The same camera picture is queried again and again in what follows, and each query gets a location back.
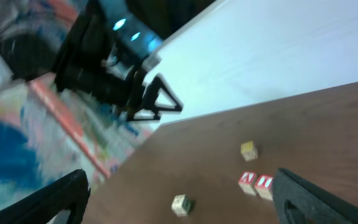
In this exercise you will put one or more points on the plain wooden picture block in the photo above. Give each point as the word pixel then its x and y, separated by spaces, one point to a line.
pixel 182 205

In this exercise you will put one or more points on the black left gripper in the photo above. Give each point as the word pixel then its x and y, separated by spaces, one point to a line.
pixel 76 71

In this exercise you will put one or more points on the red letter A block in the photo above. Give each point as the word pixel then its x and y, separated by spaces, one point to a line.
pixel 247 181

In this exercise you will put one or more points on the yellow top block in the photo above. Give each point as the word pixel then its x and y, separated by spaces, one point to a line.
pixel 249 151

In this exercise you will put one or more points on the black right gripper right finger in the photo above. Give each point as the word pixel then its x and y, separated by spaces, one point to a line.
pixel 296 200

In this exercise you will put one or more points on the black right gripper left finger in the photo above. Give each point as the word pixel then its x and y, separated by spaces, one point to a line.
pixel 65 199

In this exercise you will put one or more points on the colourful play mat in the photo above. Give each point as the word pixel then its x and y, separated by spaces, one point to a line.
pixel 45 134

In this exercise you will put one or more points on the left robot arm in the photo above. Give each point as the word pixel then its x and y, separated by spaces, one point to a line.
pixel 107 61

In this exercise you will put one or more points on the red letter I block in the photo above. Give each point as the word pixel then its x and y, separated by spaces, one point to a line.
pixel 263 187

